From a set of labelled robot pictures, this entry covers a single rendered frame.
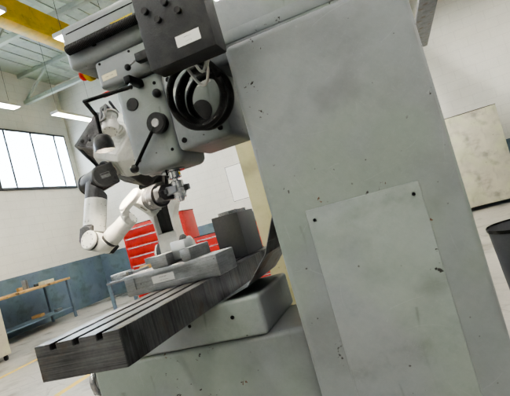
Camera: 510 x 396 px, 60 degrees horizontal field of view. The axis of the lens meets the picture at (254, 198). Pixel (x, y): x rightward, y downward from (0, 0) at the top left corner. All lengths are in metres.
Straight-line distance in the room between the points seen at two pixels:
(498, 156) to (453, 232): 8.54
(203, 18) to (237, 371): 1.02
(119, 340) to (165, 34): 0.76
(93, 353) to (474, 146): 9.05
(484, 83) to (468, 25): 1.27
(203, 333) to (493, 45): 10.01
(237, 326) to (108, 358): 0.50
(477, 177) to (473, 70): 2.43
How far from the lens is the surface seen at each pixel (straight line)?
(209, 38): 1.19
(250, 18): 1.46
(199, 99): 1.45
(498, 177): 9.72
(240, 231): 1.84
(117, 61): 1.62
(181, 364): 1.54
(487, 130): 9.72
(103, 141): 1.67
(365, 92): 1.21
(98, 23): 1.69
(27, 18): 8.07
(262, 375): 1.44
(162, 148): 1.52
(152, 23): 1.28
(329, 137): 1.20
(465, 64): 10.76
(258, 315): 1.37
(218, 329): 1.43
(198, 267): 1.42
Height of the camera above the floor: 1.07
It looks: 2 degrees up
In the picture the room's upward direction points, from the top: 16 degrees counter-clockwise
